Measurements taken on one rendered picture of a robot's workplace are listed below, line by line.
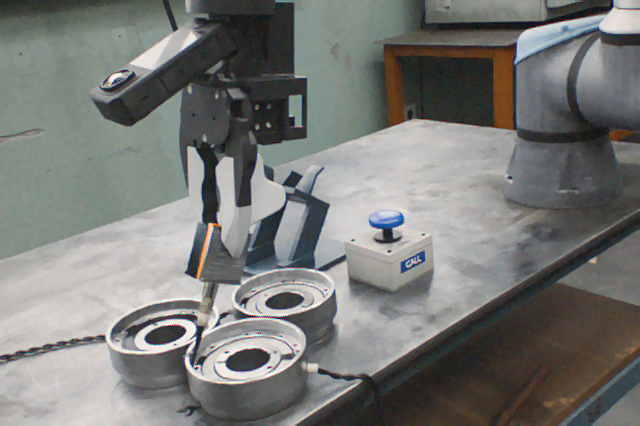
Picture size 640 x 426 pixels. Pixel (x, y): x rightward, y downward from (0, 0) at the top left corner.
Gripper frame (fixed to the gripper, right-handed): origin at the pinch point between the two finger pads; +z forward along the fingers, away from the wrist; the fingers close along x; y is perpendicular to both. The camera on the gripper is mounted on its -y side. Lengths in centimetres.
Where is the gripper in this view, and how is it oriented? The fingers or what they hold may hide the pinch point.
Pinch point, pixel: (217, 240)
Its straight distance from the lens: 63.2
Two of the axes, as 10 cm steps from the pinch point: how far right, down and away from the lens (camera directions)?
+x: -6.5, -2.1, 7.3
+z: -0.1, 9.6, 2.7
